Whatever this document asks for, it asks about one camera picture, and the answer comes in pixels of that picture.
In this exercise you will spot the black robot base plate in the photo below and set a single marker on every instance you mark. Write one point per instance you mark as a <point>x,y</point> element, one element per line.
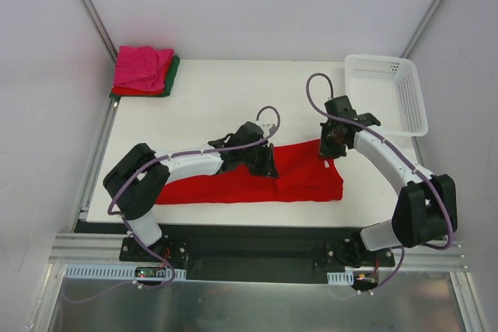
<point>300,255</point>

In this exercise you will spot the folded pink t shirt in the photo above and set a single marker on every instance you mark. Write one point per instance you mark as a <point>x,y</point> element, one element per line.
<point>137,63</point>

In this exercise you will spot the aluminium frame post left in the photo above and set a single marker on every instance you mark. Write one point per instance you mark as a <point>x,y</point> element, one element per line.
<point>101,31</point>

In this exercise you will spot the aluminium frame post right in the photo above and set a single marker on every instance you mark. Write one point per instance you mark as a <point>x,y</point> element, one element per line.
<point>422,28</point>

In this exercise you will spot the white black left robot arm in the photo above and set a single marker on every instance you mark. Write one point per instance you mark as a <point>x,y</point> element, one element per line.
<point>135,183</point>

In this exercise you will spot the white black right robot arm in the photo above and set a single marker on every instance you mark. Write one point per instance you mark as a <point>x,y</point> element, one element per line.
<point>426,208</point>

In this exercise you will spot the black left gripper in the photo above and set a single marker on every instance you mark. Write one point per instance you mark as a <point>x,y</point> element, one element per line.
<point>266,160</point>

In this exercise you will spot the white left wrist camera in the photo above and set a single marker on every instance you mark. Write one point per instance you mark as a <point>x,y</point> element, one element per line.
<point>268,129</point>

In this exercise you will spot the white perforated plastic basket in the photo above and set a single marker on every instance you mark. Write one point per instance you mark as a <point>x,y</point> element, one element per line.
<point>389,88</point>

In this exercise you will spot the white slotted cable duct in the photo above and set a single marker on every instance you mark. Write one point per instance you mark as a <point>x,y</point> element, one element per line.
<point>122,272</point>

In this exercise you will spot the folded green t shirt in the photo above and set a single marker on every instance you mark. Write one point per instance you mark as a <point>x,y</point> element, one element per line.
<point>170,75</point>

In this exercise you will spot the aluminium frame post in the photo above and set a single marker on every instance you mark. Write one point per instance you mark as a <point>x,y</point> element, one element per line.
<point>422,28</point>
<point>101,31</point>

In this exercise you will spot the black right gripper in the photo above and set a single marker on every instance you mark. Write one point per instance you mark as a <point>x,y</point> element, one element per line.
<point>331,145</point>

